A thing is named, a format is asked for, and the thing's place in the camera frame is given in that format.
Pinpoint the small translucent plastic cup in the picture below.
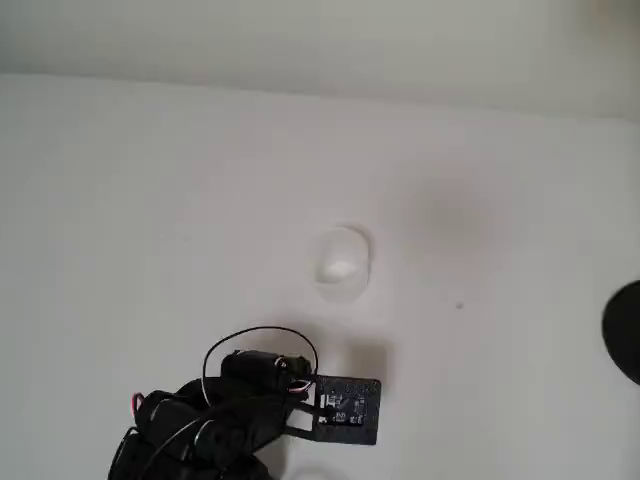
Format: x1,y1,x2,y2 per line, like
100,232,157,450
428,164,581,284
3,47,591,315
308,223,376,306

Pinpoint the black round object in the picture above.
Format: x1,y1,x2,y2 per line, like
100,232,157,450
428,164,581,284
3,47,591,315
601,280,640,387

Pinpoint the black camera cable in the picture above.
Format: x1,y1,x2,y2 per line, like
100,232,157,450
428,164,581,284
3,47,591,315
201,326,322,406

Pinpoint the red white servo wire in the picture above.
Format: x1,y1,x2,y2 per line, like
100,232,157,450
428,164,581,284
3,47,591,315
284,378,316,400

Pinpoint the black camera circuit board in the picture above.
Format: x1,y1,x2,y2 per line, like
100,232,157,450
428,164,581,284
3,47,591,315
285,374,383,447

